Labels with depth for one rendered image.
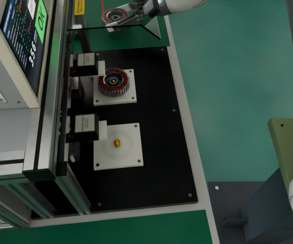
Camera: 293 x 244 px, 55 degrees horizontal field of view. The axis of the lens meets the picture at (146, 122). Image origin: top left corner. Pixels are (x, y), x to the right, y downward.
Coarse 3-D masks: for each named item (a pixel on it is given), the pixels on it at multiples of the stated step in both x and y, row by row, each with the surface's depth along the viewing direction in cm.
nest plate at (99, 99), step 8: (128, 72) 105; (96, 80) 103; (96, 88) 101; (96, 96) 99; (104, 96) 99; (120, 96) 99; (128, 96) 99; (96, 104) 98; (104, 104) 98; (112, 104) 98
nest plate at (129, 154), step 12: (108, 132) 91; (120, 132) 91; (132, 132) 91; (96, 144) 89; (108, 144) 89; (120, 144) 89; (132, 144) 89; (96, 156) 86; (108, 156) 86; (120, 156) 86; (132, 156) 86; (96, 168) 84; (108, 168) 85
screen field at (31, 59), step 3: (33, 42) 55; (33, 45) 55; (30, 48) 53; (33, 48) 55; (30, 51) 53; (33, 51) 55; (30, 54) 53; (33, 54) 55; (30, 57) 53; (33, 57) 55; (30, 60) 53; (33, 60) 54; (30, 63) 53; (33, 63) 54
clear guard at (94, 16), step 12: (72, 0) 83; (96, 0) 83; (108, 0) 83; (120, 0) 83; (132, 0) 83; (144, 0) 86; (72, 12) 80; (96, 12) 80; (108, 12) 80; (120, 12) 80; (132, 12) 80; (144, 12) 82; (72, 24) 77; (84, 24) 77; (96, 24) 77; (108, 24) 77; (120, 24) 77; (132, 24) 77; (144, 24) 78; (156, 24) 84; (156, 36) 81
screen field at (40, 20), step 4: (40, 0) 62; (40, 4) 62; (40, 8) 62; (44, 8) 65; (40, 12) 62; (44, 12) 65; (36, 16) 59; (40, 16) 61; (44, 16) 65; (36, 20) 58; (40, 20) 61; (44, 20) 65; (36, 24) 58; (40, 24) 61; (44, 24) 64; (36, 28) 58; (40, 28) 61; (44, 28) 64; (40, 32) 60; (40, 36) 60
